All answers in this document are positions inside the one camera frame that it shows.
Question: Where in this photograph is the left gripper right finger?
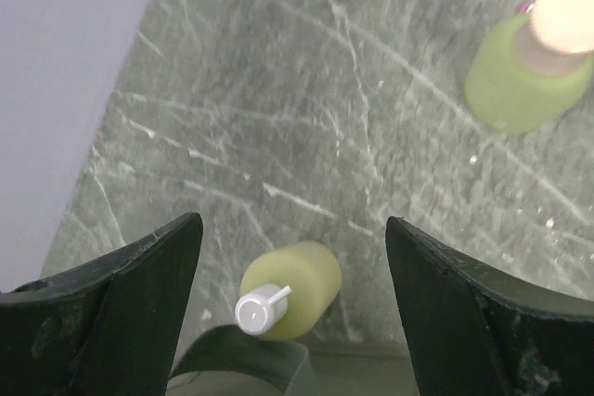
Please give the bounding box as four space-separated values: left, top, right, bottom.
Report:
385 217 593 395

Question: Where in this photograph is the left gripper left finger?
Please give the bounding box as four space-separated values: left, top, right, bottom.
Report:
1 212 203 395

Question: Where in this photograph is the yellow-green pump bottle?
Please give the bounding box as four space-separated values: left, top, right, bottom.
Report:
235 241 342 340

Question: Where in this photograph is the olive canvas bag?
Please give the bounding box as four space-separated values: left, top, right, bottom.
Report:
170 325 418 395

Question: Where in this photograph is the green bottle peach cap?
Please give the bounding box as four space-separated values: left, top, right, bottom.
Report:
464 0 593 134

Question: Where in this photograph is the red whiteboard marker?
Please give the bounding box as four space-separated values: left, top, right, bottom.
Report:
519 3 534 14

